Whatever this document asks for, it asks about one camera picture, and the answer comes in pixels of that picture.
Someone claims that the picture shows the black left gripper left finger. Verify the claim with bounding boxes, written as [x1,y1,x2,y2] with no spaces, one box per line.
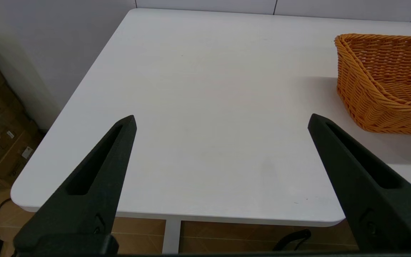
[13,115,137,255]

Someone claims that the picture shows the white table leg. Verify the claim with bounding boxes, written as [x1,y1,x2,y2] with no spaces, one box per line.
[162,217,182,255]

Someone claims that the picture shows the brown woven wicker basket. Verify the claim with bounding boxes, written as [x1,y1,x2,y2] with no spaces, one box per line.
[334,34,411,136]

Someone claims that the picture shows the black curved cable under table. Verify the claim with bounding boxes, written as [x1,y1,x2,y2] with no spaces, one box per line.
[273,229,312,251]

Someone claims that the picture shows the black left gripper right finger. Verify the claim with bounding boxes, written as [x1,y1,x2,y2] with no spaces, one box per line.
[307,113,411,252]

